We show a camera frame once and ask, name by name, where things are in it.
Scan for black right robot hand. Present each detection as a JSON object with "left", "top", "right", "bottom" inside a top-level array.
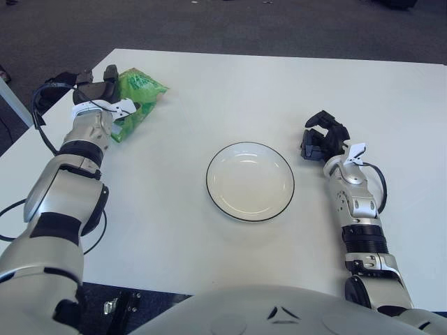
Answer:
[{"left": 299, "top": 110, "right": 352, "bottom": 162}]

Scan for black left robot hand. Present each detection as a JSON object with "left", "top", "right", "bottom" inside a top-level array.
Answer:
[{"left": 71, "top": 64, "right": 122, "bottom": 105}]

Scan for green snack bag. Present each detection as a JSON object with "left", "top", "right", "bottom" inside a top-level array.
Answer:
[{"left": 110, "top": 68, "right": 169, "bottom": 144}]

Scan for white plate black rim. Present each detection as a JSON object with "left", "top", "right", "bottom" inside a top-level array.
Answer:
[{"left": 205, "top": 141, "right": 296, "bottom": 221}]

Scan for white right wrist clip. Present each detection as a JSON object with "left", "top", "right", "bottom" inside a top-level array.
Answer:
[{"left": 344, "top": 141, "right": 367, "bottom": 165}]

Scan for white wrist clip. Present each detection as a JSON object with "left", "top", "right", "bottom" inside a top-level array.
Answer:
[
  {"left": 344, "top": 141, "right": 367, "bottom": 165},
  {"left": 104, "top": 98, "right": 137, "bottom": 123}
]

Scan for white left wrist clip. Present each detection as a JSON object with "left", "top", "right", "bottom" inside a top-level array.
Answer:
[{"left": 104, "top": 98, "right": 137, "bottom": 123}]

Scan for black bag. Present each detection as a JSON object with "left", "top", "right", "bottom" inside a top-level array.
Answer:
[{"left": 44, "top": 71, "right": 80, "bottom": 105}]

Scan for white table leg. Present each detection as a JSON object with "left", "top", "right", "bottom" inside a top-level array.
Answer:
[{"left": 0, "top": 78, "right": 34, "bottom": 128}]

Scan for large dark floor object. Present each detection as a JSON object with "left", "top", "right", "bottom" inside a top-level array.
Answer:
[{"left": 372, "top": 0, "right": 418, "bottom": 10}]

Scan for grey robot torso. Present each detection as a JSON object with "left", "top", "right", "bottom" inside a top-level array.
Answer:
[{"left": 131, "top": 284, "right": 425, "bottom": 335}]

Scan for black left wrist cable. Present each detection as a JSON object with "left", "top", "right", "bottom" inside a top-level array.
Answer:
[{"left": 30, "top": 83, "right": 76, "bottom": 154}]

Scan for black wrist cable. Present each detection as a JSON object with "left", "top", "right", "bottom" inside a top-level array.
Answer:
[
  {"left": 361, "top": 162, "right": 388, "bottom": 214},
  {"left": 30, "top": 83, "right": 76, "bottom": 154}
]

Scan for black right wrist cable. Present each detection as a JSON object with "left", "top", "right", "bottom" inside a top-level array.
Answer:
[{"left": 361, "top": 162, "right": 388, "bottom": 214}]

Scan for black left upper arm cable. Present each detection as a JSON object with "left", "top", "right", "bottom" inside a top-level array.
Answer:
[{"left": 0, "top": 198, "right": 108, "bottom": 255}]

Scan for black metal stand bracket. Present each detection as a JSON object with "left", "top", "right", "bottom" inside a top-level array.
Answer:
[{"left": 103, "top": 291, "right": 142, "bottom": 322}]

